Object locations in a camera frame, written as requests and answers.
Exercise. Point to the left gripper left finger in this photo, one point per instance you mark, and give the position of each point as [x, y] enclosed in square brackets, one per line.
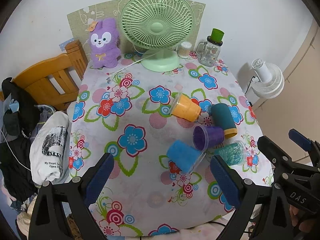
[48, 219]

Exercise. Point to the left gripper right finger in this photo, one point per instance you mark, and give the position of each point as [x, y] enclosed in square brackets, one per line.
[274, 221]

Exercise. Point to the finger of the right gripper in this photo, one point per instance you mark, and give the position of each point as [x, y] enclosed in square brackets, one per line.
[272, 152]
[303, 142]

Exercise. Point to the orange plastic cup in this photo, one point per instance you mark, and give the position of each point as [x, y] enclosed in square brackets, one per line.
[183, 107]

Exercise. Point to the teal glitter cup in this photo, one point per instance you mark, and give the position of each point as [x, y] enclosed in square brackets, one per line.
[232, 154]

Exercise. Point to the teal cup with orange rim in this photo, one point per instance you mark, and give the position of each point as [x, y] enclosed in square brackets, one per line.
[222, 117]

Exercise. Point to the purple plastic cup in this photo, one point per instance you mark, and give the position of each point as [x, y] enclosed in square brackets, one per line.
[205, 137]

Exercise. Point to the blue plastic cup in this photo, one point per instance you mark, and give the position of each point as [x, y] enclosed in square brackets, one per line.
[185, 157]

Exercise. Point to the green cup on jar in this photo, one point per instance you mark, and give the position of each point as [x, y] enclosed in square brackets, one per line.
[216, 35]

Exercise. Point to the beige jacket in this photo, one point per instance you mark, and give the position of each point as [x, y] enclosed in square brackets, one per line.
[24, 219]

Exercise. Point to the white printed t-shirt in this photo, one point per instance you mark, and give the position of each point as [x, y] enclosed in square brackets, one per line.
[47, 153]

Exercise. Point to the white floor fan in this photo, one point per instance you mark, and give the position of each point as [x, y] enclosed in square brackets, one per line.
[271, 80]

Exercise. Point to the black clothing pile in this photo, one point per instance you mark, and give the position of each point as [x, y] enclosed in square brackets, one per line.
[22, 118]

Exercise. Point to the floral tablecloth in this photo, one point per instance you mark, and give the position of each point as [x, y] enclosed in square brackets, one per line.
[125, 111]

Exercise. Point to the glass mason jar mug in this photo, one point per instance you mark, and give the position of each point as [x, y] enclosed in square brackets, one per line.
[208, 52]

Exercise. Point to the wooden chair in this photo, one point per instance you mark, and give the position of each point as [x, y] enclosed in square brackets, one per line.
[49, 81]

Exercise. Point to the cotton swab container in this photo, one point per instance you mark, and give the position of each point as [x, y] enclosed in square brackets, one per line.
[184, 49]

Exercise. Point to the green desk fan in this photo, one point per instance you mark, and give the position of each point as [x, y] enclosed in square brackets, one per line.
[157, 26]

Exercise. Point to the purple plush toy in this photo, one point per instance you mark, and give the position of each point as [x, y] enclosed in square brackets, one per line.
[103, 40]

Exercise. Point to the green cartoon wall mat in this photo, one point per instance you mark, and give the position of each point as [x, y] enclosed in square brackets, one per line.
[81, 19]

